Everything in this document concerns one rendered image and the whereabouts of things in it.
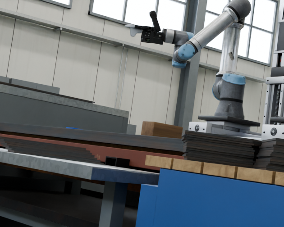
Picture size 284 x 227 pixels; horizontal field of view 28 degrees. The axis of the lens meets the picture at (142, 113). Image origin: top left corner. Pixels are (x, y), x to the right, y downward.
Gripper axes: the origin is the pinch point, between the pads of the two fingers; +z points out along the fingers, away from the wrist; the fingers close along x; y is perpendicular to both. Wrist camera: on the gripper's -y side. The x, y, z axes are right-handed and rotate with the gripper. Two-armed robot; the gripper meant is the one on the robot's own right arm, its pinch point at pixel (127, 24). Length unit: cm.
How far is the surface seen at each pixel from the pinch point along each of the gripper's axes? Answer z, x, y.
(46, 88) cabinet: 71, 822, 68
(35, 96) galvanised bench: 41, 1, 44
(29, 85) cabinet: 103, 806, 67
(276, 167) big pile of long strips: -13, -201, 39
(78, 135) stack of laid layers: 20, -110, 48
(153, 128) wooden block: -2, -125, 42
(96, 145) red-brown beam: 14, -114, 50
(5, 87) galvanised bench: 56, -9, 41
